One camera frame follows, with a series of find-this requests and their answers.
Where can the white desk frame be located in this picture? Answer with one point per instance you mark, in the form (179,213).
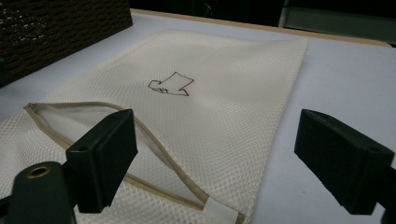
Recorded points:
(336,23)

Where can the brown woven basket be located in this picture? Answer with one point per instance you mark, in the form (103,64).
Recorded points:
(62,34)

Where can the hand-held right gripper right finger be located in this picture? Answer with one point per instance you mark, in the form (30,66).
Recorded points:
(342,165)

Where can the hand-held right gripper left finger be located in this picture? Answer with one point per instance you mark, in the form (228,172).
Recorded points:
(102,161)

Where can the cream mesh laundry bag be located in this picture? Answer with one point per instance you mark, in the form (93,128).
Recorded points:
(218,118)

